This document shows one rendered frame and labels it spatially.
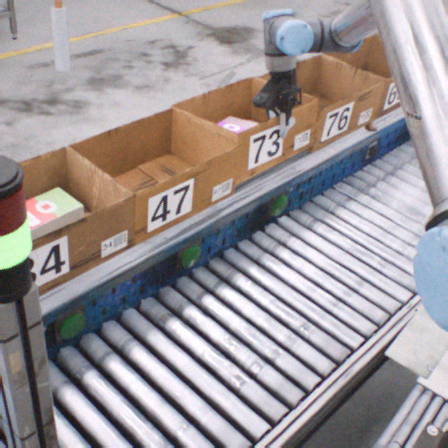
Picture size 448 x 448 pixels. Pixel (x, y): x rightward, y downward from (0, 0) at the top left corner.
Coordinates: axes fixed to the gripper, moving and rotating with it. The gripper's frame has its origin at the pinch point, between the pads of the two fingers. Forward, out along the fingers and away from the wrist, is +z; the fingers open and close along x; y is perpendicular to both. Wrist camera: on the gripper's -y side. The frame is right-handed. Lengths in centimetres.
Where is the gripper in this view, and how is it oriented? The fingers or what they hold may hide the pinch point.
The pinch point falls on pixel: (279, 135)
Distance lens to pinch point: 187.3
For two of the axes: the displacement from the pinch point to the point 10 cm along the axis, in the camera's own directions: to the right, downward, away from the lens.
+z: 0.9, 8.8, 4.7
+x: -7.2, -2.7, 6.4
